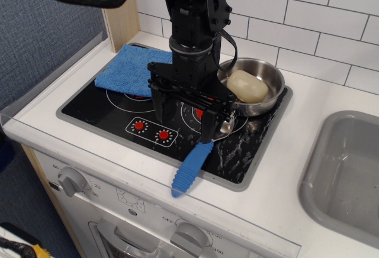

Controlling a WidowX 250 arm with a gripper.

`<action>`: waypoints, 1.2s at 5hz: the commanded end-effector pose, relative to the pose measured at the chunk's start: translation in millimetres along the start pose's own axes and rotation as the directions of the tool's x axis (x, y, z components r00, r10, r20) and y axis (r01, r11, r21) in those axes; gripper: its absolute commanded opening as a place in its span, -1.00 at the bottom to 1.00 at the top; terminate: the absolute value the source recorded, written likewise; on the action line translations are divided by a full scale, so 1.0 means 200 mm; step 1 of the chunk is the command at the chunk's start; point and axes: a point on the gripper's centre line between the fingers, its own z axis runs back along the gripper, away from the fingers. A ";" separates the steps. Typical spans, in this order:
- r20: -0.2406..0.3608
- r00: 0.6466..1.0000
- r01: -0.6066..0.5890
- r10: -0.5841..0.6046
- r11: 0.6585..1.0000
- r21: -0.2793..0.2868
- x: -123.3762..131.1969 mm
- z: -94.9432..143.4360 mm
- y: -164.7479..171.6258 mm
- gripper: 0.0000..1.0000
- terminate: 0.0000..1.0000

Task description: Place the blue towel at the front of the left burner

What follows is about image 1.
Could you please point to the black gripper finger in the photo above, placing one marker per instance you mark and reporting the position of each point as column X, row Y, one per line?
column 209, row 122
column 164, row 105

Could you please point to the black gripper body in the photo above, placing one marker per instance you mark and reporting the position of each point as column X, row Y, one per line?
column 192, row 76

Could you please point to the blue towel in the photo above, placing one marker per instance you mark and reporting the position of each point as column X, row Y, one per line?
column 128, row 73

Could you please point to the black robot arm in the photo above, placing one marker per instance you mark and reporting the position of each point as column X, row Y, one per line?
column 194, row 20

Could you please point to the right red stove knob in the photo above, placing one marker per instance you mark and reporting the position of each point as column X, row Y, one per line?
column 163, row 135

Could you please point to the red stove knob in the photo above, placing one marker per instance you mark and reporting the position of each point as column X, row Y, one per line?
column 139, row 126
column 163, row 135

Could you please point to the black toy stovetop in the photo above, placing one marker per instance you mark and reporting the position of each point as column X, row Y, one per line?
column 233, row 160

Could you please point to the left red stove knob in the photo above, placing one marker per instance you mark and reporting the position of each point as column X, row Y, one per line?
column 139, row 126

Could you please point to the pale soap bar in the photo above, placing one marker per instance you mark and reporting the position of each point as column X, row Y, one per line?
column 248, row 88

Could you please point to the right grey oven knob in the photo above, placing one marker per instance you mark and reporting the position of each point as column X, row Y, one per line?
column 189, row 238

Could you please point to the grey oven knob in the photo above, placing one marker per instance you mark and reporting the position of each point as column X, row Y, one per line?
column 71, row 181
column 189, row 238

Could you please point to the left grey oven knob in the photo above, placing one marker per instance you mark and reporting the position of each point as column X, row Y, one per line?
column 71, row 181

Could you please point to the grey sink basin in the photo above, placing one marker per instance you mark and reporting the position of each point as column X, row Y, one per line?
column 339, row 188

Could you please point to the yellow object at corner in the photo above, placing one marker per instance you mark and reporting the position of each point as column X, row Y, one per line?
column 40, row 252

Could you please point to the spoon with blue handle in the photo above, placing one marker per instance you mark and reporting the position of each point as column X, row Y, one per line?
column 191, row 166

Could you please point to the steel pan with handle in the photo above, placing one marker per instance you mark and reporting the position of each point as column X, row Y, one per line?
column 263, row 71

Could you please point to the wooden side post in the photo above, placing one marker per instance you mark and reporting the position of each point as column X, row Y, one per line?
column 122, row 24

